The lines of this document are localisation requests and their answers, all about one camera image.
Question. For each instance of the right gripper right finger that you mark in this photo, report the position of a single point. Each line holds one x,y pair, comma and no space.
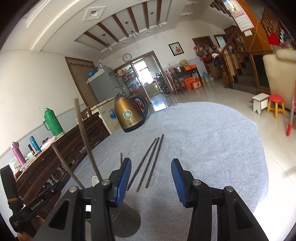
183,183

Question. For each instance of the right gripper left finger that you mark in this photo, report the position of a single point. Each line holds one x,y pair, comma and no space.
119,179

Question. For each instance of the white plastic spoon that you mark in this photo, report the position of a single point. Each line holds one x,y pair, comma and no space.
95,181

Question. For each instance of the dark grey utensil holder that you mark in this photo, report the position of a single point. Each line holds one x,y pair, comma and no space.
125,220

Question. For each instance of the person's left hand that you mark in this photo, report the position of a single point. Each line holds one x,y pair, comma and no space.
23,236

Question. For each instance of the light blue table cloth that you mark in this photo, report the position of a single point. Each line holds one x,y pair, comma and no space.
216,143

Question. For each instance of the pink water bottle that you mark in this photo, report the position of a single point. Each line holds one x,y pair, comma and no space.
18,154

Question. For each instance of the bronze electric kettle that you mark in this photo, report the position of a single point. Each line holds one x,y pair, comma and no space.
131,111

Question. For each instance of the teal water bottle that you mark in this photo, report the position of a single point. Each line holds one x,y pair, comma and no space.
34,144

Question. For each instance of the dark wooden chair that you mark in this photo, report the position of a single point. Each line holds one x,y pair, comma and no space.
86,113

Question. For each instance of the green thermos jug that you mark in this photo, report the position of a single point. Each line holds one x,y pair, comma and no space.
52,124

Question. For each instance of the grey refrigerator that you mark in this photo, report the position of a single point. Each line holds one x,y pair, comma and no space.
105,84

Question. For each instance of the dark wooden side table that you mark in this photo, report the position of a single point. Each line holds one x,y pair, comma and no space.
188,79

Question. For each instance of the white small wooden stool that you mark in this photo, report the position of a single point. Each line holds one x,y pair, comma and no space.
260,102

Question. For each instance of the red yellow plastic stool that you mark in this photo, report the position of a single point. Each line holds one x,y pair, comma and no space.
276,104

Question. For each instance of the wooden stair railing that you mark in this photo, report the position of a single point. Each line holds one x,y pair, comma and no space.
233,52

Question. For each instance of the cream leather armchair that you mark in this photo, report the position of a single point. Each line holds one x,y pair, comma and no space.
280,70

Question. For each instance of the red handled mop stick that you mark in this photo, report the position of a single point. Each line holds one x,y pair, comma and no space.
292,111

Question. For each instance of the round wall clock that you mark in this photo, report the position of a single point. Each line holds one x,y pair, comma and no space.
126,57

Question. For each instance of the framed wall picture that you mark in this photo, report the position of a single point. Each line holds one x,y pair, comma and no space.
176,48

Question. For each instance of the wall calendar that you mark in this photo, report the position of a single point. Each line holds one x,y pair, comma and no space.
240,16

